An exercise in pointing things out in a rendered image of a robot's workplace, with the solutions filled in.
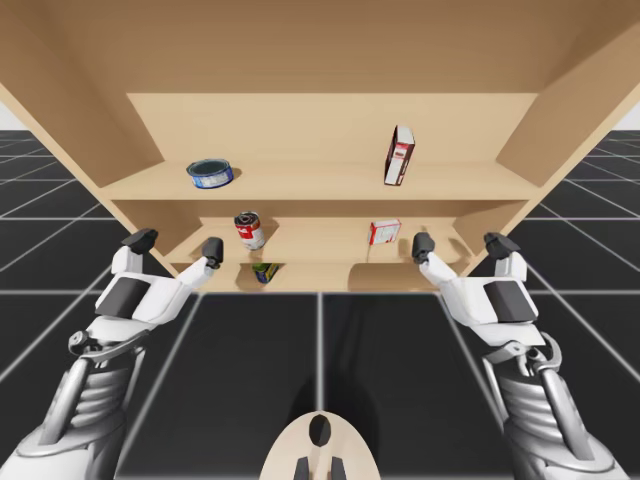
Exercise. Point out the tall red and white carton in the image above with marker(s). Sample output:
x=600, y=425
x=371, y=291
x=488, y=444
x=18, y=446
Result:
x=398, y=160

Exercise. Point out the red and white can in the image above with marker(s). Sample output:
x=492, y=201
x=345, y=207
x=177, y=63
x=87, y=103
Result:
x=250, y=232

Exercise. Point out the pale wooden shelf unit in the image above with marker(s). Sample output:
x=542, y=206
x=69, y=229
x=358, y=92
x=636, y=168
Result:
x=320, y=50

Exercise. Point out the green and blue rectangular can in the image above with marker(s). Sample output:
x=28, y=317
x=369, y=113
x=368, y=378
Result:
x=265, y=273

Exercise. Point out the small red and white carton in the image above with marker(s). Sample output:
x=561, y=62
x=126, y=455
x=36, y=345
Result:
x=385, y=233

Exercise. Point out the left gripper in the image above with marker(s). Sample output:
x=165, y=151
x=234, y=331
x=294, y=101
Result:
x=150, y=300

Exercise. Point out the blue flat can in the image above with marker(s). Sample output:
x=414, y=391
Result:
x=210, y=175

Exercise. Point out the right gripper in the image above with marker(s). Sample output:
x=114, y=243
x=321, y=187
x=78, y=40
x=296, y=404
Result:
x=475, y=305

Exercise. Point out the tan robot part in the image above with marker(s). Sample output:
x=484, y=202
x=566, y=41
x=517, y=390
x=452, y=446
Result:
x=320, y=460

